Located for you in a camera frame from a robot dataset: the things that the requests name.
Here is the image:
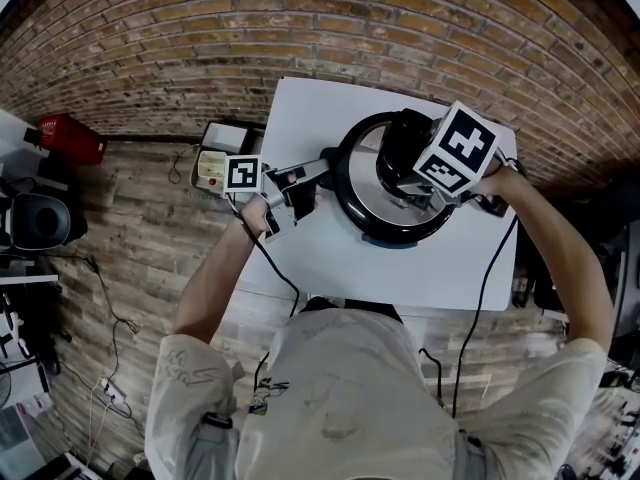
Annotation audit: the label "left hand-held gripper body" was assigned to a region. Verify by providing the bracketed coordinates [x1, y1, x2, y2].
[223, 154, 303, 245]

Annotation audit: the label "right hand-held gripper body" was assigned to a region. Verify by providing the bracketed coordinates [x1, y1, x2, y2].
[412, 100, 507, 218]

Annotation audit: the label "black steel pressure cooker lid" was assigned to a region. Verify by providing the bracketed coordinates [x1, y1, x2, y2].
[335, 108, 459, 242]

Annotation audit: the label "electric pressure cooker base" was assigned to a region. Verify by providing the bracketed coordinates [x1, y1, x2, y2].
[319, 145, 459, 250]

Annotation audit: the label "person's right forearm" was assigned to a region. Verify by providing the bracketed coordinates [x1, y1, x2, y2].
[474, 165, 615, 354]

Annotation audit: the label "person's left forearm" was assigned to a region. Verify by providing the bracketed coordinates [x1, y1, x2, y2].
[172, 220, 261, 354]

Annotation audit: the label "person's left hand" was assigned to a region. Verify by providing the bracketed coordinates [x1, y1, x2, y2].
[238, 193, 282, 242]

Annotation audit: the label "cream box with red button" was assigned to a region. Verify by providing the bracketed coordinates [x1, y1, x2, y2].
[195, 150, 229, 189]

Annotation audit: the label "white drawer cabinet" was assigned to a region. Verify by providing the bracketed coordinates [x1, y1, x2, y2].
[189, 120, 266, 199]

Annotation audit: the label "person's black shorts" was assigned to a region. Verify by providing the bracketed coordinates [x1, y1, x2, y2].
[298, 296, 405, 325]

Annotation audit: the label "red plastic crate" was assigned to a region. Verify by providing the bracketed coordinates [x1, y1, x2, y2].
[38, 113, 109, 165]

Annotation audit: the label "black padded swivel chair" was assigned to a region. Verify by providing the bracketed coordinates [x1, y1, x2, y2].
[9, 191, 89, 252]

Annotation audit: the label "person's beige shirt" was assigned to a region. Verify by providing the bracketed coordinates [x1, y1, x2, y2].
[144, 307, 609, 480]

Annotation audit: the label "white power strip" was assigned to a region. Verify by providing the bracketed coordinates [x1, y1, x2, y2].
[97, 377, 129, 404]

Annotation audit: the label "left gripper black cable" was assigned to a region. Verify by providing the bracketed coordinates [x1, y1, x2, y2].
[227, 192, 301, 319]

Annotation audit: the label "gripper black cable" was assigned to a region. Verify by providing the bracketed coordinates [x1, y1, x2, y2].
[452, 215, 521, 419]
[227, 192, 301, 319]

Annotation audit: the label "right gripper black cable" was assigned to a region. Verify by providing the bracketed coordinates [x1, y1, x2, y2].
[452, 215, 521, 419]

